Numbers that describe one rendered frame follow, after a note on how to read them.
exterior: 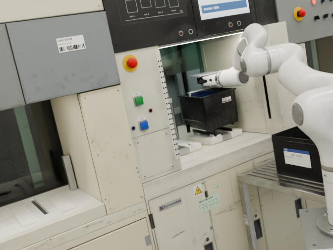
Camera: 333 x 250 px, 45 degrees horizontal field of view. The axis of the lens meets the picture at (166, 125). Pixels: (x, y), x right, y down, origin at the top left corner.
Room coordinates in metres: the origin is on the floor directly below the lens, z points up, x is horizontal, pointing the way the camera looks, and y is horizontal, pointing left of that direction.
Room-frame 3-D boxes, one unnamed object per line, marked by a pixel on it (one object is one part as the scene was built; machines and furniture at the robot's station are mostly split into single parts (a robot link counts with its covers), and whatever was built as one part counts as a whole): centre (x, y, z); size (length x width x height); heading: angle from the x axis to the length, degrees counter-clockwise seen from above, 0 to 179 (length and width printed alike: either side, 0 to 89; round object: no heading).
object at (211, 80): (2.05, -0.29, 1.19); 0.11 x 0.10 x 0.07; 30
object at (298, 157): (1.65, -0.62, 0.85); 0.28 x 0.28 x 0.17; 27
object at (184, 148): (2.00, -0.01, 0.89); 0.22 x 0.21 x 0.04; 29
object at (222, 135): (2.13, -0.24, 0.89); 0.22 x 0.21 x 0.04; 29
